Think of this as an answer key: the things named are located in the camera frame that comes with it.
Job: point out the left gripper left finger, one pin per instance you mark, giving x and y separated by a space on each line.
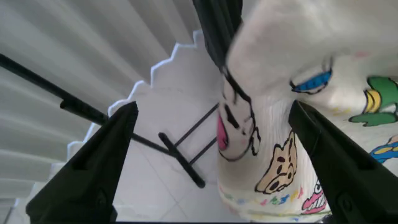
87 177

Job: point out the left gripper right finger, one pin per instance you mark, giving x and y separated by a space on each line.
351 177

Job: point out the cream printed garment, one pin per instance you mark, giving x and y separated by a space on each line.
280 62

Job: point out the dark grey shirt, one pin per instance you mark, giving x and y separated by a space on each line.
217 28

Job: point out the black clothes rack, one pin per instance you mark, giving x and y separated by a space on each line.
77 107

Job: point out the white curtain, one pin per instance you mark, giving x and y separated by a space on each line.
77 46

